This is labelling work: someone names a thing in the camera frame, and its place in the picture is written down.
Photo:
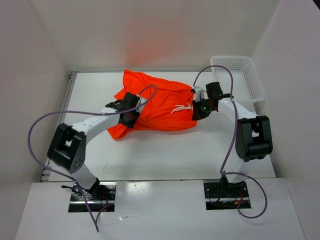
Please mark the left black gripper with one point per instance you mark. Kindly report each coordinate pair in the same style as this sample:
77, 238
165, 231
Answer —
131, 124

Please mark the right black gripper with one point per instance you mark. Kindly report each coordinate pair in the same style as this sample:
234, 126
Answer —
197, 114

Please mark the orange shorts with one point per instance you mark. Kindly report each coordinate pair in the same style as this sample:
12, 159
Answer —
169, 110

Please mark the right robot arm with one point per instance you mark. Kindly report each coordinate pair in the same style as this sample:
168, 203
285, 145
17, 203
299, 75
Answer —
252, 138

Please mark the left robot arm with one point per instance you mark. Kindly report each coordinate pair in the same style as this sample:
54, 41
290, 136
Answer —
68, 146

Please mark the white plastic basket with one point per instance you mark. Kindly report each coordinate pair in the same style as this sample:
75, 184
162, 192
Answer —
247, 84

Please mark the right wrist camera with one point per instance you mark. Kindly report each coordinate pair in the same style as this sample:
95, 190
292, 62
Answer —
199, 93

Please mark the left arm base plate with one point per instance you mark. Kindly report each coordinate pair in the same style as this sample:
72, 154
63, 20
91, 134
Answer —
104, 199

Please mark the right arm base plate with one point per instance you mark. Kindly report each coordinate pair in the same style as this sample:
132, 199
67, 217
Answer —
221, 195

